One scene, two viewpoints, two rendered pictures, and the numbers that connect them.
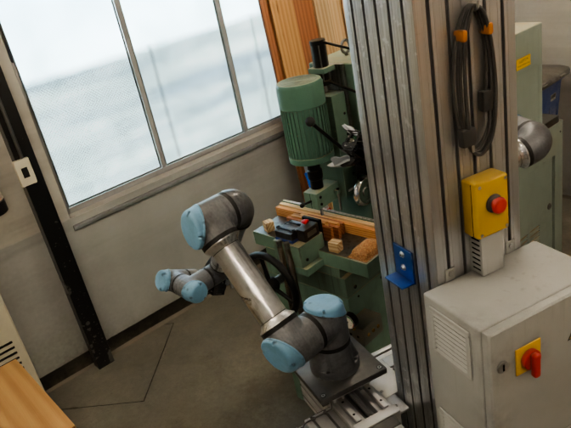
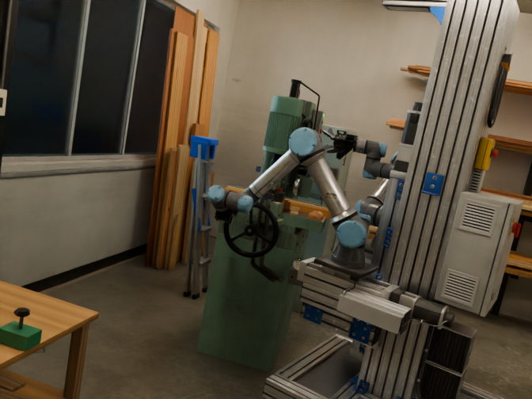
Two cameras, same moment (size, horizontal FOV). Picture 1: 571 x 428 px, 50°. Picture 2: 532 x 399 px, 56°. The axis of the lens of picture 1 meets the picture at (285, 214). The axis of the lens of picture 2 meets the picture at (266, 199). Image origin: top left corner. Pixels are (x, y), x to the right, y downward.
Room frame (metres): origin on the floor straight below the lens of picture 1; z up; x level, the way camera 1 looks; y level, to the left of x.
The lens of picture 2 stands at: (-0.01, 1.60, 1.37)
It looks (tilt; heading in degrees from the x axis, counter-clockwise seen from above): 9 degrees down; 322
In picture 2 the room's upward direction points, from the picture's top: 11 degrees clockwise
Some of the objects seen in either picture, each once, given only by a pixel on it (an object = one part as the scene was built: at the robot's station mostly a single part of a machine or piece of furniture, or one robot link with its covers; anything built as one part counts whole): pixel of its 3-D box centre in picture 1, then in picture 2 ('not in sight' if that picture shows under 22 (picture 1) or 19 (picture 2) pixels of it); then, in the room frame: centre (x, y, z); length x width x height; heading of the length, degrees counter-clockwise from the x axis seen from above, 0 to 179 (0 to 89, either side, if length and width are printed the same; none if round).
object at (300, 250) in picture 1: (299, 246); (267, 207); (2.05, -0.03, 0.92); 0.15 x 0.13 x 0.09; 41
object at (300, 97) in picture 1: (305, 121); (283, 126); (2.21, -0.15, 1.35); 0.18 x 0.18 x 0.31
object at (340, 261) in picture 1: (315, 246); (269, 213); (2.11, -0.09, 0.87); 0.61 x 0.30 x 0.06; 41
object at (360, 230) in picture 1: (336, 224); (279, 203); (2.16, -0.19, 0.92); 0.67 x 0.02 x 0.04; 41
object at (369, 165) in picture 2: not in sight; (374, 168); (1.73, -0.41, 1.23); 0.11 x 0.08 x 0.11; 12
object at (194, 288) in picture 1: (194, 286); (240, 202); (1.78, 0.35, 0.99); 0.11 x 0.11 x 0.08; 39
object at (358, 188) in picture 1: (364, 191); (297, 186); (2.20, -0.33, 1.02); 0.12 x 0.03 x 0.12; 131
